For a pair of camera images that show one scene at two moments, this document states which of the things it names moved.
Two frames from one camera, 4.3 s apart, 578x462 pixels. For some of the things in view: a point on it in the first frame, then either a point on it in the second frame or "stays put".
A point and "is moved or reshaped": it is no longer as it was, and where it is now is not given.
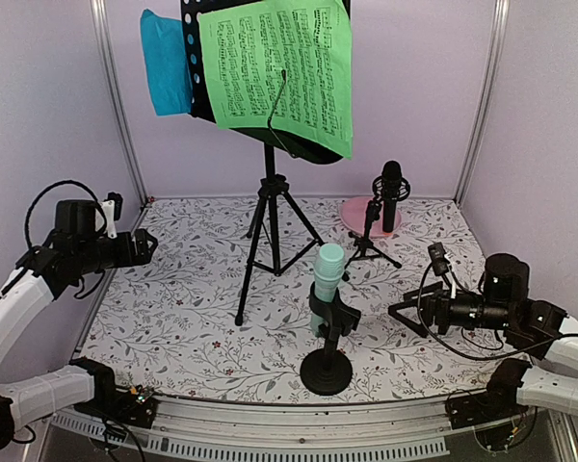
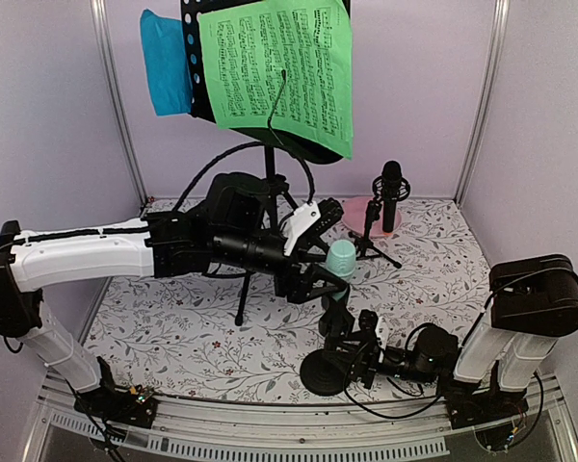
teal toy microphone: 328,273 is moved or reshaped
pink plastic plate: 354,212 stays put
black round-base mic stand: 328,371 stays put
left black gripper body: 93,258 → 237,250
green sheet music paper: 249,46 stays put
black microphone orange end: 391,177 stays put
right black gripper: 433,306 → 364,366
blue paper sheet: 166,62 stays put
